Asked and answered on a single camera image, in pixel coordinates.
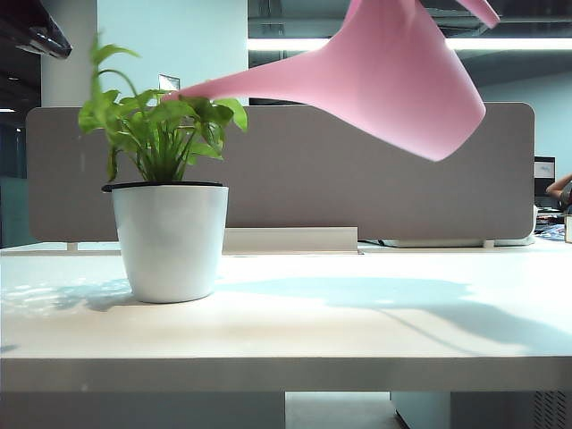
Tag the white glossy plant pot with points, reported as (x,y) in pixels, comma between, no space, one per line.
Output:
(170,246)

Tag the paper sign on pillar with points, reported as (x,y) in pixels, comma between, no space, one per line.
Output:
(170,82)

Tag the blue patterned cloth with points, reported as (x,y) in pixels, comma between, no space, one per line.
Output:
(549,232)

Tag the black computer monitor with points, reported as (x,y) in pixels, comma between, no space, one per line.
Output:
(544,170)

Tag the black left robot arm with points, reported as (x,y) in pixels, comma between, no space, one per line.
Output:
(40,31)

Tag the white divider base bracket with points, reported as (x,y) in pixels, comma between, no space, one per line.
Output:
(447,243)

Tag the grey vented cabinet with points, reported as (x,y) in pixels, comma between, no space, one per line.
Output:
(491,411)

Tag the beige box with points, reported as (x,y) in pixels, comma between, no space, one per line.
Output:
(568,228)

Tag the grey desk divider panel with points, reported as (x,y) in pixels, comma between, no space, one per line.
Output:
(313,179)

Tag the pink plastic watering can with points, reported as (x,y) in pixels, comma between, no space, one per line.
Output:
(380,80)

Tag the green leafy plant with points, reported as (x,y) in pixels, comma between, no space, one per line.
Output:
(156,129)

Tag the seated background person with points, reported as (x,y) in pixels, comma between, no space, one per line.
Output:
(561,187)

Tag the black inner pot rim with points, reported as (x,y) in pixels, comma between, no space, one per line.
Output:
(129,186)

